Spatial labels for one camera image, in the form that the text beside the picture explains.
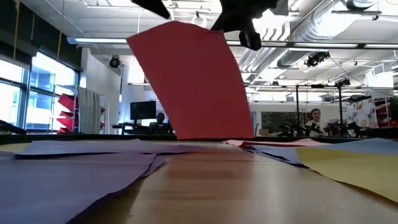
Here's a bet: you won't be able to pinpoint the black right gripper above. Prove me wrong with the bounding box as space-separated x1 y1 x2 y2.
210 0 279 52

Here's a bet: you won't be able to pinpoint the pink paper sheet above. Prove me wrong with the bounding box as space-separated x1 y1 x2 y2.
126 21 255 141
224 138 331 147
239 141 299 149

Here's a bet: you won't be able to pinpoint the blue paper sheet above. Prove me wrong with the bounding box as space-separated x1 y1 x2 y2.
245 138 398 166
244 145 304 166

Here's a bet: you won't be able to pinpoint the yellow paper sheet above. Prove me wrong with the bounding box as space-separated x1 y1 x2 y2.
294 147 398 203
0 142 32 154

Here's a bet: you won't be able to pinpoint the long ceiling light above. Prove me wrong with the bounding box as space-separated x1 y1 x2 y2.
226 39 398 50
67 37 129 45

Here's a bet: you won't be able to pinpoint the black monitor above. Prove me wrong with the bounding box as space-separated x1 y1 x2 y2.
129 100 157 121

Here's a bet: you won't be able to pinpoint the person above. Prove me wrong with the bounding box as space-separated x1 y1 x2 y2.
148 112 172 135
305 108 325 137

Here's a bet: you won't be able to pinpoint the black background robot arms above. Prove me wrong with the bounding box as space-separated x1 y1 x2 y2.
325 121 374 138
278 123 327 138

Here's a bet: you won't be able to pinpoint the dark office desk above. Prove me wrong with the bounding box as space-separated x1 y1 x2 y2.
111 123 175 135

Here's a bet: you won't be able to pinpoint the grey hanging cloth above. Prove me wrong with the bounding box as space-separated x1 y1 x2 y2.
77 86 102 134

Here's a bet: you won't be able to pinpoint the red storage bin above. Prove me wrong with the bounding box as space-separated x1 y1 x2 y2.
57 93 78 112
56 117 78 131

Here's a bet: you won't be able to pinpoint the large glass window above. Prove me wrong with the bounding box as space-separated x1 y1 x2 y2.
0 51 82 132

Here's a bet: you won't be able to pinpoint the white ceiling panel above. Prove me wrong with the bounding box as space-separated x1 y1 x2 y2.
364 63 395 88

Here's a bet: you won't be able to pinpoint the floral cloth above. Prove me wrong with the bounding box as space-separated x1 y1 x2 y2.
346 98 377 128

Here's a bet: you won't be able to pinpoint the red shelf items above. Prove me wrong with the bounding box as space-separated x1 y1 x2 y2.
374 98 393 128

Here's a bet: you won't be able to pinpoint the silver spiral duct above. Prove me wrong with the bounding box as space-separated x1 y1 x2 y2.
276 0 361 69

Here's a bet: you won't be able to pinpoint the black rig camera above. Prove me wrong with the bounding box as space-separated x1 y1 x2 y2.
305 51 331 68

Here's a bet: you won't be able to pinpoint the yellow hanging cord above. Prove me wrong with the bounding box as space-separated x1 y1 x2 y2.
57 29 63 60
12 0 21 60

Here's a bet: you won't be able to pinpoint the black rig frame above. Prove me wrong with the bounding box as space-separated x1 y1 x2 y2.
294 83 345 137

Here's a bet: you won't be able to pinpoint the black aluminium table frame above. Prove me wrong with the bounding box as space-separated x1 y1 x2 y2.
0 119 398 144

